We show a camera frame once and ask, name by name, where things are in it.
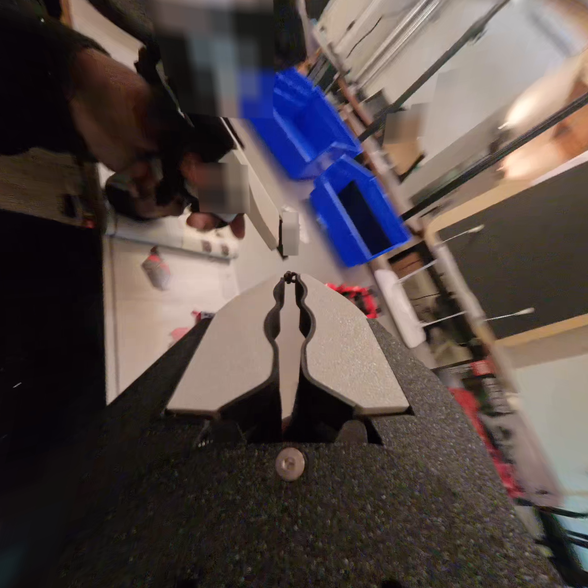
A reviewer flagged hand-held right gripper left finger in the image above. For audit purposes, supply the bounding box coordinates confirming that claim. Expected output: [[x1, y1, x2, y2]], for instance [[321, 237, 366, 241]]
[[166, 274, 288, 420]]

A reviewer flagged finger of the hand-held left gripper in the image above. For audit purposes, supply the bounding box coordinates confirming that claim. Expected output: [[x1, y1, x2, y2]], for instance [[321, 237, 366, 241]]
[[220, 117, 282, 252]]

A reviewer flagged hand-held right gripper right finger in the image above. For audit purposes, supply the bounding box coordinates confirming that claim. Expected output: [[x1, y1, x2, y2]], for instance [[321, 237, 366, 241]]
[[293, 274, 411, 418]]

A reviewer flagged person's left forearm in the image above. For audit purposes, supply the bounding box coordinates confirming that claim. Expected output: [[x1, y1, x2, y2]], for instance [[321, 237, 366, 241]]
[[0, 0, 112, 158]]

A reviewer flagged red lego car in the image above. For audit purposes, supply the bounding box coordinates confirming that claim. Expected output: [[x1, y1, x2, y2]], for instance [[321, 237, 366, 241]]
[[327, 281, 381, 319]]

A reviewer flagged lego instruction booklet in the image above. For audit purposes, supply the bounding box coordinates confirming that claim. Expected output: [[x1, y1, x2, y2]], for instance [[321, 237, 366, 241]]
[[103, 202, 240, 406]]

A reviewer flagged lego car box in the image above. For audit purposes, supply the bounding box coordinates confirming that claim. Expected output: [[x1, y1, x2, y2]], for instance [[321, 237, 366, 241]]
[[436, 358, 525, 502]]

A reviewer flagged person's left hand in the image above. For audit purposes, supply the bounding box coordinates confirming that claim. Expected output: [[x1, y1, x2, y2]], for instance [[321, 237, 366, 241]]
[[69, 48, 247, 240]]

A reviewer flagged blue plastic bin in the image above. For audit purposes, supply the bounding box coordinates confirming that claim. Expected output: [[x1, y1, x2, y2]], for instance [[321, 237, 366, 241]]
[[243, 68, 364, 181], [309, 155, 413, 268]]

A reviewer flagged black partition panel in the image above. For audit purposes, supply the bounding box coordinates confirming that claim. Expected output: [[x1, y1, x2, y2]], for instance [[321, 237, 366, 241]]
[[431, 151, 588, 341]]

